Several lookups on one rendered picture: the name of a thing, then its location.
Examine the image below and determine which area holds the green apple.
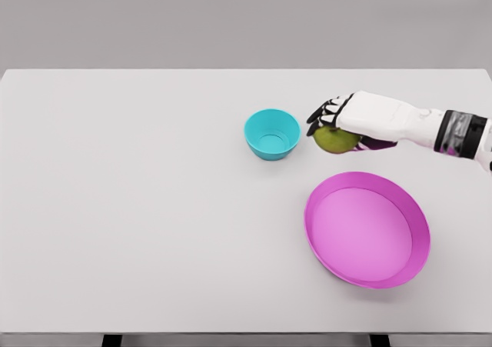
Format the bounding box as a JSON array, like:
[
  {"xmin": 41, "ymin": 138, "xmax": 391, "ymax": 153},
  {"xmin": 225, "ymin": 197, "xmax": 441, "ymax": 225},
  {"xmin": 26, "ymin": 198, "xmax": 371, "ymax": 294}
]
[{"xmin": 313, "ymin": 126, "xmax": 361, "ymax": 155}]

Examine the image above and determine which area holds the blue bowl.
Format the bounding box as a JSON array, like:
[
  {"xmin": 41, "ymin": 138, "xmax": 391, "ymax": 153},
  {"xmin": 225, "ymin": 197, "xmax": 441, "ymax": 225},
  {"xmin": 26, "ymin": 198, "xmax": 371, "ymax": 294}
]
[{"xmin": 243, "ymin": 108, "xmax": 301, "ymax": 162}]

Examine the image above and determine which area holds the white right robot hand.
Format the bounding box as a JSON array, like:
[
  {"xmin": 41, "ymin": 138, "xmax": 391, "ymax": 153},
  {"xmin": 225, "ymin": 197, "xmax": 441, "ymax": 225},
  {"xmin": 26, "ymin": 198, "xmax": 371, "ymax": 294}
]
[{"xmin": 306, "ymin": 90, "xmax": 417, "ymax": 152}]

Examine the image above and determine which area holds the pink plate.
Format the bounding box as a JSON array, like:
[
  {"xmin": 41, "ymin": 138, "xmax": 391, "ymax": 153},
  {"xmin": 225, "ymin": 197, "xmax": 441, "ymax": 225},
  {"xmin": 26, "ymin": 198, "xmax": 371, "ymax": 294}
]
[{"xmin": 303, "ymin": 171, "xmax": 431, "ymax": 290}]

